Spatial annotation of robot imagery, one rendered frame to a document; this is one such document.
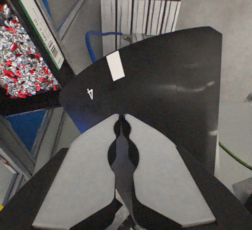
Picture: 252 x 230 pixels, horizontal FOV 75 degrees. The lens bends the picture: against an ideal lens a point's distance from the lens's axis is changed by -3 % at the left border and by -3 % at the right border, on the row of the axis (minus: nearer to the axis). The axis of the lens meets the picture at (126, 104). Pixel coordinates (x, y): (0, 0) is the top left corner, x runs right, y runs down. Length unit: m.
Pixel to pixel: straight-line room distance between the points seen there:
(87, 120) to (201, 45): 0.17
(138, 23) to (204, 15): 0.44
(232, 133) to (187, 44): 1.39
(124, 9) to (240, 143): 1.23
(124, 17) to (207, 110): 0.96
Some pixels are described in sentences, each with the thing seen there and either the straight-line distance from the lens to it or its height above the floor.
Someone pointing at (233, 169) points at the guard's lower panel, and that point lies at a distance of 1.36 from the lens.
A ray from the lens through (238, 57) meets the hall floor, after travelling 1.59.
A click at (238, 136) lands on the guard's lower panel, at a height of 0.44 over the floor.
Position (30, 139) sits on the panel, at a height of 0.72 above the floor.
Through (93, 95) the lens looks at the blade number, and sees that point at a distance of 0.23.
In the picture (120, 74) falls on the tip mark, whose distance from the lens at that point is 0.20.
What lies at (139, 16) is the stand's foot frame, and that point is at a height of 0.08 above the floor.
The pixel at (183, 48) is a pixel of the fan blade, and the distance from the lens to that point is 0.19.
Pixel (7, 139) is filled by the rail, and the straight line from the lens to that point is 0.63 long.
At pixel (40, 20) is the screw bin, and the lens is 0.33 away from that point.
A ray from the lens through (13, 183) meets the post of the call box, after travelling 0.74.
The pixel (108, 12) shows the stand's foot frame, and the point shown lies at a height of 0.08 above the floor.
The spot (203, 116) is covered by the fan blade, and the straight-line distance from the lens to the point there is 0.18.
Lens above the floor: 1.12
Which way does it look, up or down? 45 degrees down
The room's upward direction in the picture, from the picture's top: 176 degrees clockwise
